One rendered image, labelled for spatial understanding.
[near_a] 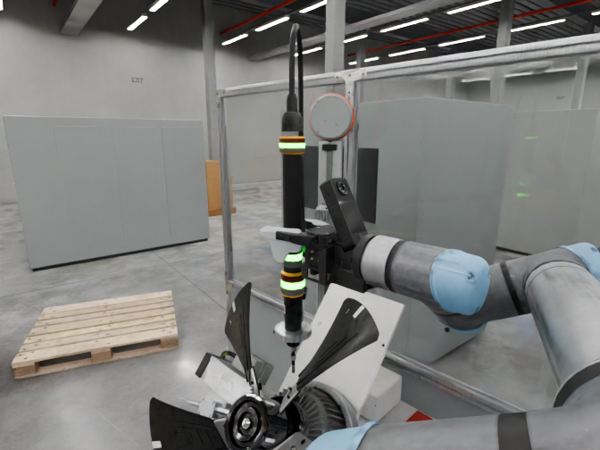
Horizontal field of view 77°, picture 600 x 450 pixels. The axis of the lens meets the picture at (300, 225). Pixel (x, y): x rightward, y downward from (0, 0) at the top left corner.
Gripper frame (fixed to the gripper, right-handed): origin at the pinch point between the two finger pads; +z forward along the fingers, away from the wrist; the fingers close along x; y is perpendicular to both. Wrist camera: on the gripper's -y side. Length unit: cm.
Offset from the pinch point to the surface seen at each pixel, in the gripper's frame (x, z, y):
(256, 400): -2.0, 6.5, 40.0
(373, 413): 50, 9, 76
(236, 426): -6.2, 8.6, 45.4
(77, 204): 104, 536, 77
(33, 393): -13, 254, 166
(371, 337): 12.7, -12.3, 23.3
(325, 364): 7.9, -4.4, 30.9
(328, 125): 56, 37, -19
